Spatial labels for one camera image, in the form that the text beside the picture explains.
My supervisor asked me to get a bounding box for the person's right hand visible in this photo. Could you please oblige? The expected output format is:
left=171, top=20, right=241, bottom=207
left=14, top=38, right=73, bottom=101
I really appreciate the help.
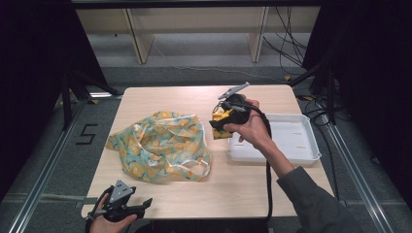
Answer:
left=223, top=98, right=276, bottom=153

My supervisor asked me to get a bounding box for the white plastic tray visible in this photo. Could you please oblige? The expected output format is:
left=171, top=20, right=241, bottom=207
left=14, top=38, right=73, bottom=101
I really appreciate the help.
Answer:
left=227, top=113, right=323, bottom=166

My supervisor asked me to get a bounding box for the black curtain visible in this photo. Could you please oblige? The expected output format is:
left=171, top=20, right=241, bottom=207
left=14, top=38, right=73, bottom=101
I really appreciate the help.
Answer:
left=0, top=0, right=110, bottom=203
left=301, top=0, right=412, bottom=212

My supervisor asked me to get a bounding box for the person's left hand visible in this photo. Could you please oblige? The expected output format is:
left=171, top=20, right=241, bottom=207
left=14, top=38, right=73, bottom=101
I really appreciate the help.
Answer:
left=88, top=193, right=139, bottom=233

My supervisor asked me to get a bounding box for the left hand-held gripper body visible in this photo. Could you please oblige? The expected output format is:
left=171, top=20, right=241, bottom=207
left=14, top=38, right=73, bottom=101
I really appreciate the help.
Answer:
left=96, top=179, right=139, bottom=223

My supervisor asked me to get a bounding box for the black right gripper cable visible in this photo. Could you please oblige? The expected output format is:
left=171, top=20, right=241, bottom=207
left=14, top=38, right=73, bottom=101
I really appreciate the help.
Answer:
left=247, top=105, right=276, bottom=224

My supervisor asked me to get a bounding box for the black metal stand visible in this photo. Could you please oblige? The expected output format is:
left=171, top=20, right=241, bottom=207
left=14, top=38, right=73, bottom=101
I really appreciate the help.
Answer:
left=60, top=68, right=123, bottom=131
left=287, top=59, right=338, bottom=126

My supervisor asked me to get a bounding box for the lemon print cloth bag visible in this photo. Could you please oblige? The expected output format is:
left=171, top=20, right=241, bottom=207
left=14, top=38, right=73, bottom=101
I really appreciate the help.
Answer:
left=105, top=111, right=213, bottom=183

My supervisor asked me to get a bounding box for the yellow packet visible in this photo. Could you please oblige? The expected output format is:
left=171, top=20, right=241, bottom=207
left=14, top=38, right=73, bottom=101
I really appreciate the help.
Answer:
left=211, top=108, right=235, bottom=141

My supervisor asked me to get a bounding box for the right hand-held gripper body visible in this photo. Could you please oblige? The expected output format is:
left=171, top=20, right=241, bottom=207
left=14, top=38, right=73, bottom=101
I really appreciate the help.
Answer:
left=212, top=81, right=253, bottom=127

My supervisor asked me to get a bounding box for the bundle of black cables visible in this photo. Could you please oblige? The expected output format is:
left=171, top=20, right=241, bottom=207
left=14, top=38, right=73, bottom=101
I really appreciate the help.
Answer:
left=261, top=5, right=310, bottom=76

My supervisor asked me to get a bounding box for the aluminium floor rail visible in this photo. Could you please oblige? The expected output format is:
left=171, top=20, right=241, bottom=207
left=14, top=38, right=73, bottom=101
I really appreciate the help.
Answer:
left=322, top=121, right=396, bottom=233
left=7, top=99, right=90, bottom=233

